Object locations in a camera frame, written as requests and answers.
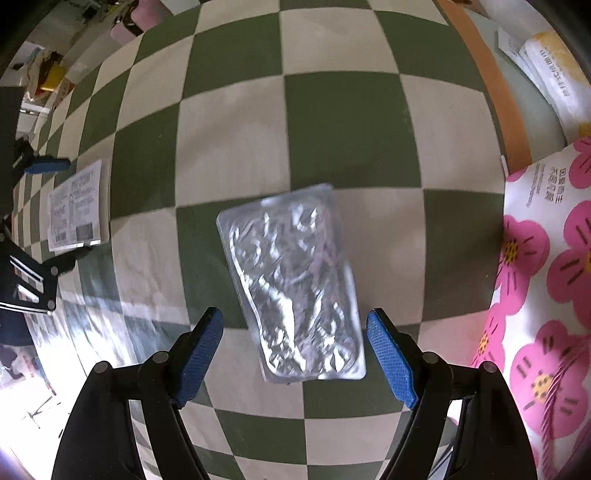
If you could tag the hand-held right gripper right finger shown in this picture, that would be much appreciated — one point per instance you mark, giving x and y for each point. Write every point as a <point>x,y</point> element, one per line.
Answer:
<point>392,360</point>

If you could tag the pink box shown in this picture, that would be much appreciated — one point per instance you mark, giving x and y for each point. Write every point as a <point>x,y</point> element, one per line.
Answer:
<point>145,11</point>

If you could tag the white and yellow packet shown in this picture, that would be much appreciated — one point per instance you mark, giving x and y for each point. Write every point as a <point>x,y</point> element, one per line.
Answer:
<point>554,78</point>

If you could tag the green checkered tablecloth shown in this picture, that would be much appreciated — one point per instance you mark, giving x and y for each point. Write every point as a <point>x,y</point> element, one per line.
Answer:
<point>341,115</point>

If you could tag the white printed packet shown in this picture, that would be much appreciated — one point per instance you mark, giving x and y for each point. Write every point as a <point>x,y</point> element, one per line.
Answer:
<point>76,207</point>

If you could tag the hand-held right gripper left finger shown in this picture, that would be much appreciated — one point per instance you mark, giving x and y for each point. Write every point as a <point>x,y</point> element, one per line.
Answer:
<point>201,355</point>

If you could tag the clear grey sachet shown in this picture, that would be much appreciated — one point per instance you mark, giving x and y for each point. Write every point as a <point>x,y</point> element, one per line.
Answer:
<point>291,277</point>

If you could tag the white leaflet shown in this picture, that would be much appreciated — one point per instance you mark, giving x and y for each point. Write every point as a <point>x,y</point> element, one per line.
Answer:
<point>510,44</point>

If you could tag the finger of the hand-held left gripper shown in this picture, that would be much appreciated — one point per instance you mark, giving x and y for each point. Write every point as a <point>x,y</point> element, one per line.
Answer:
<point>64,263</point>
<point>46,165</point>

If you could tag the white bag with pink flowers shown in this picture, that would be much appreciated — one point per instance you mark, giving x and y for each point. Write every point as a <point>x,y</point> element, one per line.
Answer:
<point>545,277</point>

